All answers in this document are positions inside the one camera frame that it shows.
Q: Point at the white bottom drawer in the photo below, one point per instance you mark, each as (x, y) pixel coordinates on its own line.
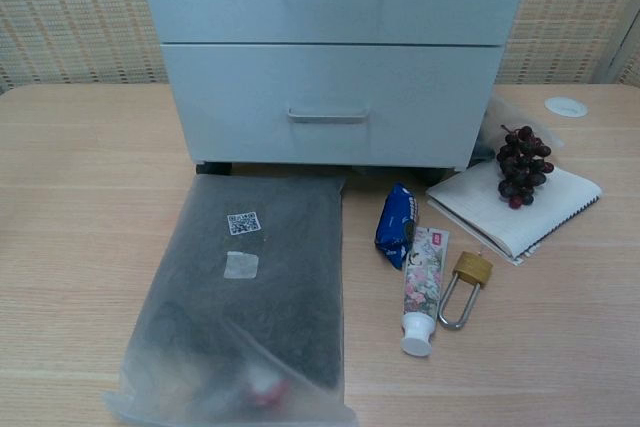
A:
(330, 82)

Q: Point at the white drawer cabinet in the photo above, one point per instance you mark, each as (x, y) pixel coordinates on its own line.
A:
(330, 62)

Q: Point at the floral hand cream tube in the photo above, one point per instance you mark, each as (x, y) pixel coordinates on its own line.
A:
(422, 282)

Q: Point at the blue snack packet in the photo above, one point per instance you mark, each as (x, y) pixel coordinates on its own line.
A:
(395, 222)

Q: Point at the frosted bag with dark clothing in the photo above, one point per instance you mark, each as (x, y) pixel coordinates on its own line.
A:
(240, 297)

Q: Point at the brass padlock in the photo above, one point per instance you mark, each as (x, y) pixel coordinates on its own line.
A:
(467, 282)

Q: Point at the white spiral notebook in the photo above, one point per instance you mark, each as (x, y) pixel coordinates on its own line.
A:
(515, 212)

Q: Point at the dark purple grape bunch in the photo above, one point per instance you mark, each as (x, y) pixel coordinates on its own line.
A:
(522, 162)

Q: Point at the woven bamboo screen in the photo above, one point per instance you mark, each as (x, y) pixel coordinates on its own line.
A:
(75, 12)

